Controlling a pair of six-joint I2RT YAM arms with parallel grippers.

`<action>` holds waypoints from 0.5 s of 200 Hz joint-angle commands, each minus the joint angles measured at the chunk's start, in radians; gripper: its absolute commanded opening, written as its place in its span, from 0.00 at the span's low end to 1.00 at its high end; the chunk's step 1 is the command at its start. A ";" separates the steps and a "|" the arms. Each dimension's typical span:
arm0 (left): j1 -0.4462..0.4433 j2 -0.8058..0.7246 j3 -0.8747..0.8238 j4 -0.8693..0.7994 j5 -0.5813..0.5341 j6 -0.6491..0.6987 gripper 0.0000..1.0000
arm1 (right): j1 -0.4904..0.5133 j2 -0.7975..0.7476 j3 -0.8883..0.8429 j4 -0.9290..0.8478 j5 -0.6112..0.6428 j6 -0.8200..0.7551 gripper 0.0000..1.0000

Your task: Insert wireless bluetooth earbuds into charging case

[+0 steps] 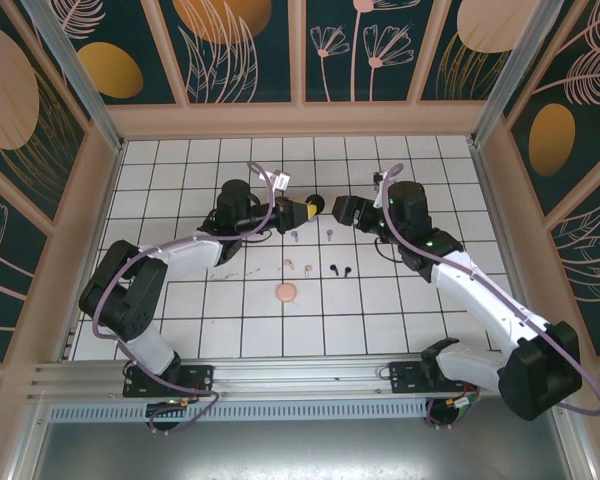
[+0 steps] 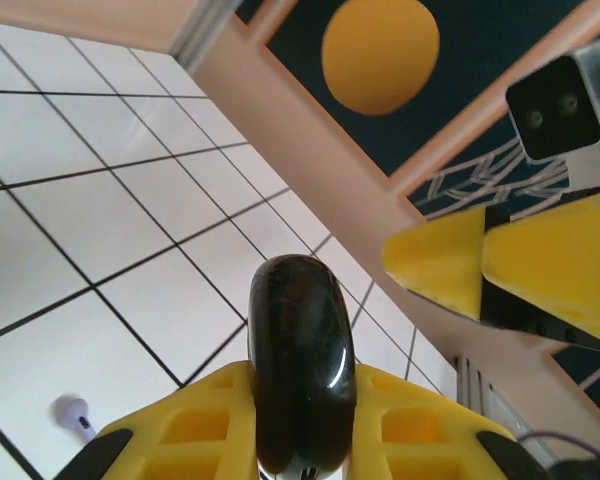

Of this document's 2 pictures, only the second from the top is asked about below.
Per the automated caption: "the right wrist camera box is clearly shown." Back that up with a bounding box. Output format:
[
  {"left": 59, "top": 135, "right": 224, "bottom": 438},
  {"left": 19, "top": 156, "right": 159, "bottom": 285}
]
[{"left": 504, "top": 37, "right": 600, "bottom": 194}]

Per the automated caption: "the aluminium table edge rail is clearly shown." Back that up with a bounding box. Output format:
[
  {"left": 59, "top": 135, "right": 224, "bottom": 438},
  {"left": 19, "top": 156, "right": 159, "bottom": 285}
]
[{"left": 452, "top": 353, "right": 600, "bottom": 480}]

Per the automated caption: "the black earbud charging case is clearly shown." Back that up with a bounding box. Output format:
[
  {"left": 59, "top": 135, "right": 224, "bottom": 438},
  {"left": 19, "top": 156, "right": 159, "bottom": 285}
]
[{"left": 247, "top": 253, "right": 357, "bottom": 480}]

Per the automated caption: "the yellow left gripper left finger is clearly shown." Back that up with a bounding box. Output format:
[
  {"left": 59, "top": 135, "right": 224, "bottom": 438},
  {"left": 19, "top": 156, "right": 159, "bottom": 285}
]
[{"left": 62, "top": 362, "right": 258, "bottom": 480}]

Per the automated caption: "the purple wireless earbud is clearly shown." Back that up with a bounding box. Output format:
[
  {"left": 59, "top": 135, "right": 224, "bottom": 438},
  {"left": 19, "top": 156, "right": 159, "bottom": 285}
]
[{"left": 51, "top": 394, "right": 99, "bottom": 444}]

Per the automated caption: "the aluminium corner post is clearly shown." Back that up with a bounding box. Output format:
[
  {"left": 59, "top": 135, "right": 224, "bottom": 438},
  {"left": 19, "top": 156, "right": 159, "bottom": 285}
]
[{"left": 168, "top": 0, "right": 242, "bottom": 74}]

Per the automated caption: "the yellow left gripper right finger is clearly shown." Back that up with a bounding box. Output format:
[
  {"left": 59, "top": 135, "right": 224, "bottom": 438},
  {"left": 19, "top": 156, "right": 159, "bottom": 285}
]
[{"left": 349, "top": 363, "right": 549, "bottom": 480}]

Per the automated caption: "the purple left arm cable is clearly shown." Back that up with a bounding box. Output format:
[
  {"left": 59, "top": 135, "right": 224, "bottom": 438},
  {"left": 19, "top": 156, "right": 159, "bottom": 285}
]
[{"left": 515, "top": 428, "right": 600, "bottom": 464}]

